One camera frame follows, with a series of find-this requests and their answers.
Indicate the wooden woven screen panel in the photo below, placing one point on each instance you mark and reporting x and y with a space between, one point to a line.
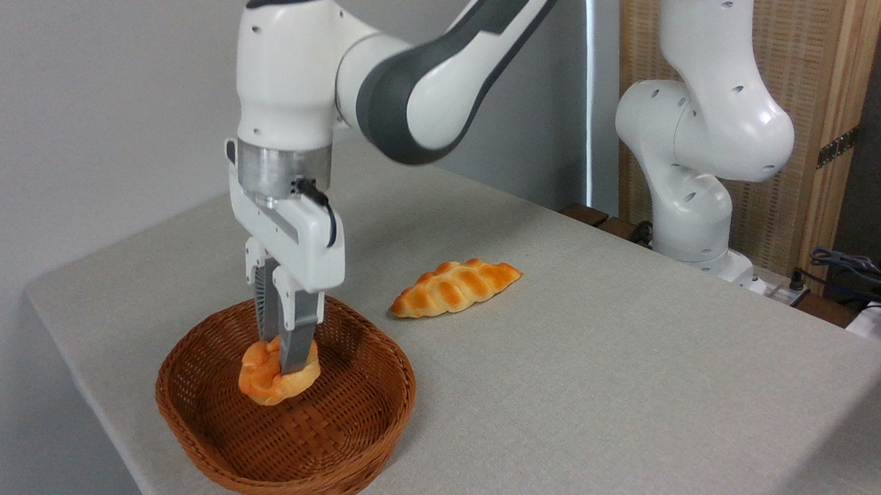
800 52

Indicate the brown wooden bench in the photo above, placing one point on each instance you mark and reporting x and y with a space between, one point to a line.
593 216

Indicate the brown wicker basket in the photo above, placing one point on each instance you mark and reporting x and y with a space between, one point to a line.
220 438

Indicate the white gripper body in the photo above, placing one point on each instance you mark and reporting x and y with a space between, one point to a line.
305 245

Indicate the round orange bread roll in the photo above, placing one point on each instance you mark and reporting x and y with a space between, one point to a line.
266 382

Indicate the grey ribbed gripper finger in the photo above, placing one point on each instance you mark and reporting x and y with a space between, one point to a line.
297 333
267 305

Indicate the braided long bread loaf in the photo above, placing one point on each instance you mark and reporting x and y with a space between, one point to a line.
456 286

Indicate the metal hinge on screen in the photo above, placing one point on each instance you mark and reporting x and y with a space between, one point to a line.
838 146

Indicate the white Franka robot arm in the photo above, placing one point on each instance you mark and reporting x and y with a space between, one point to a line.
435 79

